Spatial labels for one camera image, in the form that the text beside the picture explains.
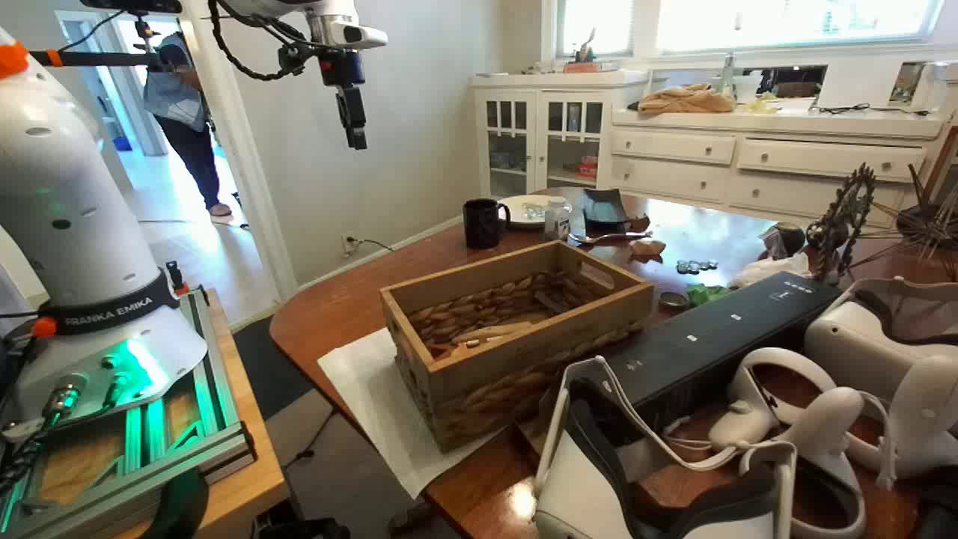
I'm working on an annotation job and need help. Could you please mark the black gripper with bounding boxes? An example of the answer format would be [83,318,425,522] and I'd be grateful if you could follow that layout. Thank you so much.
[321,50,368,149]

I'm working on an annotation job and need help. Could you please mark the brown woven wooden box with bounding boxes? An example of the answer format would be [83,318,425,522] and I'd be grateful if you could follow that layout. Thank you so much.
[380,243,654,450]

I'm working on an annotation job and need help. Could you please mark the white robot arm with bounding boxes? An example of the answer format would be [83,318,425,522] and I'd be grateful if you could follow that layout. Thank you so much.
[0,0,386,429]

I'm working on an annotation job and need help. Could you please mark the green metal robot base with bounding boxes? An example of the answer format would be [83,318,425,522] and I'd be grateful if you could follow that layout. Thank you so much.
[0,290,257,539]

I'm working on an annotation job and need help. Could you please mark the long black box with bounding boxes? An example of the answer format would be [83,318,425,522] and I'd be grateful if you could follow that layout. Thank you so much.
[606,272,839,429]

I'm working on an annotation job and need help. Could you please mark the person in doorway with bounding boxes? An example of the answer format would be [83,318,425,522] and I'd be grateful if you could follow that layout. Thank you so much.
[143,34,230,218]

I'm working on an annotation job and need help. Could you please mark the white cabinet with drawers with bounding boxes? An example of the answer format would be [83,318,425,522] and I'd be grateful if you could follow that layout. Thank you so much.
[474,71,953,231]

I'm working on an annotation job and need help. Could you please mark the black mug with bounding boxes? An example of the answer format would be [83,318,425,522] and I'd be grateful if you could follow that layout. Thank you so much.
[465,197,511,248]

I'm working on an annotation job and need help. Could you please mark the white plate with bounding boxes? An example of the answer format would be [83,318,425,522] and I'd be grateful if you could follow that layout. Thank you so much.
[504,195,573,228]

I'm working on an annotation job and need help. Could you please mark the glass jar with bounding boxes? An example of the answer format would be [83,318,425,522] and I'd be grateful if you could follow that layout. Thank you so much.
[546,197,573,239]

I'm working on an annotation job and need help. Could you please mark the dark teal tray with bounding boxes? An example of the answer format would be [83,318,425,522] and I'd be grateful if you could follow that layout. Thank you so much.
[585,188,628,236]

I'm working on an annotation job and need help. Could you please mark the white paper sheet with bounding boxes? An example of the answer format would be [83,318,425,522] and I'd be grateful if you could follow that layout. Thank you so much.
[318,329,487,496]

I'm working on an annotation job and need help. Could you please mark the green paper scrap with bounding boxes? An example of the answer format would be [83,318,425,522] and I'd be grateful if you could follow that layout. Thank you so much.
[685,284,731,305]

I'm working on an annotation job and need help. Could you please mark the black gear ornament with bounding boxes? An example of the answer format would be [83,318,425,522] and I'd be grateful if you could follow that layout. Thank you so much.
[805,164,878,279]

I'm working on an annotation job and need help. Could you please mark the white VR controller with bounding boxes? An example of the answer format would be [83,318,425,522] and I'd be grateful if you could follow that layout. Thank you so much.
[709,347,866,539]

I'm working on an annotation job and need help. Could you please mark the white VR headset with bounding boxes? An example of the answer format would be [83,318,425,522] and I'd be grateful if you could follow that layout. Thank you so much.
[805,279,958,489]

